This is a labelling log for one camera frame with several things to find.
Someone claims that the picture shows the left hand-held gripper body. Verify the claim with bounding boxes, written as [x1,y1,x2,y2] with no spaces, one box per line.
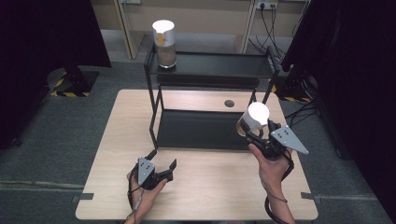
[130,157,174,191]

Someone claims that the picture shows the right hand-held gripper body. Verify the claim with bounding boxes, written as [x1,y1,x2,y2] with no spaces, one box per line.
[246,124,310,161]

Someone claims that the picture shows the glass spice jar white cap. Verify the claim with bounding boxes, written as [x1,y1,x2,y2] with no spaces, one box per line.
[151,19,177,69]
[235,101,271,138]

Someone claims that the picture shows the black metal shelf rack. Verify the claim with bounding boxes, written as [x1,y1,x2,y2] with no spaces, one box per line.
[143,43,280,152]

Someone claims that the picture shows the person's left hand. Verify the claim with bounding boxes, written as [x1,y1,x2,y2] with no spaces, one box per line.
[125,172,169,219]

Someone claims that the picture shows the person's right hand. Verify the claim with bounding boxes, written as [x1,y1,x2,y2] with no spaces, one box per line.
[247,143,293,195]

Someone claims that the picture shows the stand base with striped tape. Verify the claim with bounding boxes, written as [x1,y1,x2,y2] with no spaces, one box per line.
[270,60,316,104]
[46,66,101,98]

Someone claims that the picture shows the dark curtain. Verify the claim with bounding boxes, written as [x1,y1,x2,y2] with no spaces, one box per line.
[0,0,112,150]
[279,0,396,218]

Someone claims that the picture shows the black floor cables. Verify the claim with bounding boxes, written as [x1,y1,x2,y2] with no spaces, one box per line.
[284,99,319,127]

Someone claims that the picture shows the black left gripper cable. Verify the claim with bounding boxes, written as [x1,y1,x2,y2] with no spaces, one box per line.
[125,169,146,224]

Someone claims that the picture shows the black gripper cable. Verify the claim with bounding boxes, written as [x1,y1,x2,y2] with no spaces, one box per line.
[125,169,146,224]
[263,153,295,224]

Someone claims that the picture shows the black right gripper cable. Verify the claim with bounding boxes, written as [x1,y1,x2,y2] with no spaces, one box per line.
[263,153,295,224]

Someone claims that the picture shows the black power cables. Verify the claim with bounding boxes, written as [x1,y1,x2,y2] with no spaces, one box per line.
[248,3,302,60]

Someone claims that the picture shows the white wall power outlet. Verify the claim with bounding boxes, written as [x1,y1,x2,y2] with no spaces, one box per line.
[255,0,278,10]

